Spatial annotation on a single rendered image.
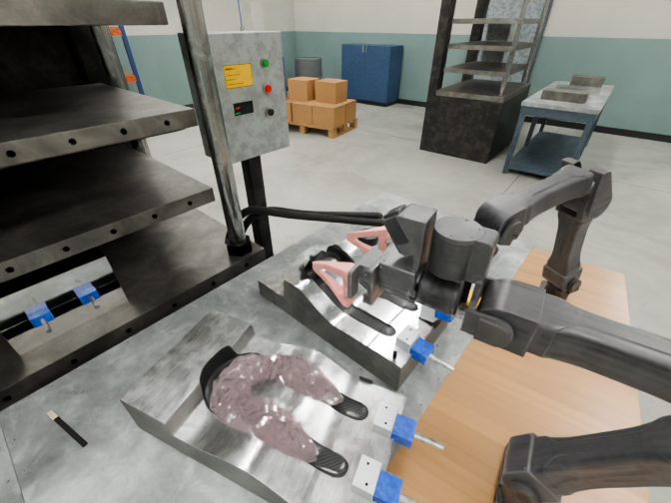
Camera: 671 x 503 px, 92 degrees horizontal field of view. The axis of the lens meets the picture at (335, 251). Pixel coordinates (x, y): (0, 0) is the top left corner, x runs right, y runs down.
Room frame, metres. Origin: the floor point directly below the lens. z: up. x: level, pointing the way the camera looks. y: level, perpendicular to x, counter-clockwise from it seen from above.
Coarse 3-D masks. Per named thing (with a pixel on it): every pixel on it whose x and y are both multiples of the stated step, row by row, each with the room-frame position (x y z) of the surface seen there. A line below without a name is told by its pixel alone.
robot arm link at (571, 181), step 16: (576, 160) 0.69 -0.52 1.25; (560, 176) 0.64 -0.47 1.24; (576, 176) 0.63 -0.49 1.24; (592, 176) 0.63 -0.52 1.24; (608, 176) 0.63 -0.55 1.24; (512, 192) 0.62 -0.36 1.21; (528, 192) 0.61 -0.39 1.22; (544, 192) 0.60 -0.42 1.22; (560, 192) 0.61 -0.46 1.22; (576, 192) 0.62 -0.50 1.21; (592, 192) 0.63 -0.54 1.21; (608, 192) 0.64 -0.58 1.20; (480, 208) 0.59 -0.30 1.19; (496, 208) 0.58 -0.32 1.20; (512, 208) 0.57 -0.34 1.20; (528, 208) 0.57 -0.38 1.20; (544, 208) 0.60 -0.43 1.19; (592, 208) 0.63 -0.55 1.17; (480, 224) 0.58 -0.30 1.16; (496, 224) 0.55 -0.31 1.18
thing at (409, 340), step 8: (408, 328) 0.51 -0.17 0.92; (400, 336) 0.49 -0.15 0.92; (408, 336) 0.49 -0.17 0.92; (416, 336) 0.49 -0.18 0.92; (400, 344) 0.48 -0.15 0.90; (408, 344) 0.47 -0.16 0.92; (416, 344) 0.48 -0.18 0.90; (424, 344) 0.48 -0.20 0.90; (432, 344) 0.48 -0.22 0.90; (408, 352) 0.47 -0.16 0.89; (416, 352) 0.46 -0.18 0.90; (424, 352) 0.46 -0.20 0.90; (432, 352) 0.47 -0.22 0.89; (424, 360) 0.44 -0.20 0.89; (440, 360) 0.44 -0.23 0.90; (448, 368) 0.43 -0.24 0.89
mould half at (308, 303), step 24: (288, 264) 0.83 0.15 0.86; (264, 288) 0.74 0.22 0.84; (288, 288) 0.66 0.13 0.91; (312, 288) 0.64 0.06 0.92; (360, 288) 0.68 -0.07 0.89; (288, 312) 0.67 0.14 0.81; (312, 312) 0.60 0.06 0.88; (336, 312) 0.59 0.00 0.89; (384, 312) 0.59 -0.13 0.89; (408, 312) 0.59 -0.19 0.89; (336, 336) 0.55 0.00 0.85; (360, 336) 0.52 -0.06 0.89; (384, 336) 0.51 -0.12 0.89; (432, 336) 0.55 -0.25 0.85; (360, 360) 0.50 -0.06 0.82; (384, 360) 0.45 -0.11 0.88; (408, 360) 0.45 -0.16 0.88
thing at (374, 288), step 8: (376, 264) 0.34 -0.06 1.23; (424, 264) 0.35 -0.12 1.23; (368, 272) 0.33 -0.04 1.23; (376, 272) 0.34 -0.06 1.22; (368, 280) 0.33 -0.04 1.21; (376, 280) 0.34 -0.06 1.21; (416, 280) 0.33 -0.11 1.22; (368, 288) 0.33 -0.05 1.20; (376, 288) 0.35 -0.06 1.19; (384, 288) 0.35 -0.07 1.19; (392, 288) 0.34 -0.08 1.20; (416, 288) 0.33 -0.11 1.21; (368, 296) 0.33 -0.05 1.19; (376, 296) 0.35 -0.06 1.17; (408, 296) 0.33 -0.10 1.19; (368, 304) 0.33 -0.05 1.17
